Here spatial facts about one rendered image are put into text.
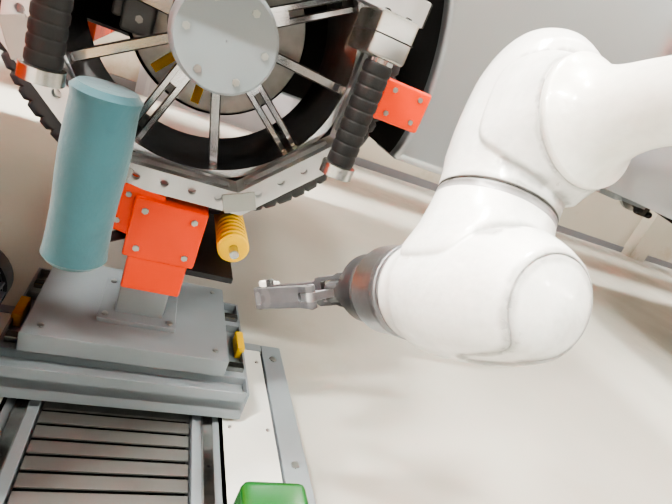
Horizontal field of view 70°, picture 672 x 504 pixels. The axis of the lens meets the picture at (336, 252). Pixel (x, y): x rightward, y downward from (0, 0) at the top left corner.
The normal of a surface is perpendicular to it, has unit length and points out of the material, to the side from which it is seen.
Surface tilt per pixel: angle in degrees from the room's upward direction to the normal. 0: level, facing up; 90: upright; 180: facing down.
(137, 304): 90
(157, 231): 90
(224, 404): 90
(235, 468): 0
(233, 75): 90
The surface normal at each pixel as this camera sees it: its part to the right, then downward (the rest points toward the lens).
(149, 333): 0.37, -0.86
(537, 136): -0.70, 0.28
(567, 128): -0.33, 0.18
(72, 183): -0.07, 0.39
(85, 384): 0.25, 0.46
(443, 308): -0.81, 0.11
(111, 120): 0.55, 0.47
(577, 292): 0.55, -0.05
